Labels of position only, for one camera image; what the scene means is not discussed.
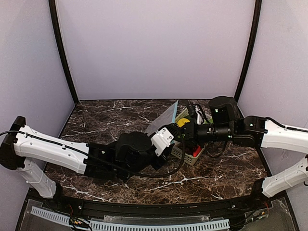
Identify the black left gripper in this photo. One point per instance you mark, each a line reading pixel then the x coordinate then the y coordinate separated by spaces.
pixel 158 162

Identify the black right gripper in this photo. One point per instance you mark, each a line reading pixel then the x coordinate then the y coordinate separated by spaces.
pixel 191 130

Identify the clear zip top bag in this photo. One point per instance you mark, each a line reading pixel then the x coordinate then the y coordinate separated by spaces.
pixel 167 117

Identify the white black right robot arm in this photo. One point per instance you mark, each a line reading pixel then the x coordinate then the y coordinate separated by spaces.
pixel 250 131

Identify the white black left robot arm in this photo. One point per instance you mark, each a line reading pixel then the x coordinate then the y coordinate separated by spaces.
pixel 124 158

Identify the yellow toy lemon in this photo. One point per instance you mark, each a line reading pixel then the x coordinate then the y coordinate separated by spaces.
pixel 181 122

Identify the pale green plastic basket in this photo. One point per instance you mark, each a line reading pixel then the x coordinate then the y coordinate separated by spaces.
pixel 177 149

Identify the red toy chili pepper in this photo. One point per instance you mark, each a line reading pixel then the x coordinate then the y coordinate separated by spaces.
pixel 196 150

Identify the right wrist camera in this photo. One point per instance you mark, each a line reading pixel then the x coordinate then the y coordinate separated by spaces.
pixel 195 113

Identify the black front frame rail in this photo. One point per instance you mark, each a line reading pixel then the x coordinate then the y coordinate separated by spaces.
pixel 223 208

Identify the black frame right post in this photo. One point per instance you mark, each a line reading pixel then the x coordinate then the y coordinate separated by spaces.
pixel 249 50

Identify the black frame post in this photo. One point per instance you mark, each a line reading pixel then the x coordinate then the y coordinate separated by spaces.
pixel 249 50
pixel 61 50

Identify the white slotted cable duct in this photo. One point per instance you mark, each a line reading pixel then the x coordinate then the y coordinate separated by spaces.
pixel 112 223

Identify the black frame left post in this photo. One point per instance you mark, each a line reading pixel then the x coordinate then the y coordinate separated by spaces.
pixel 61 50

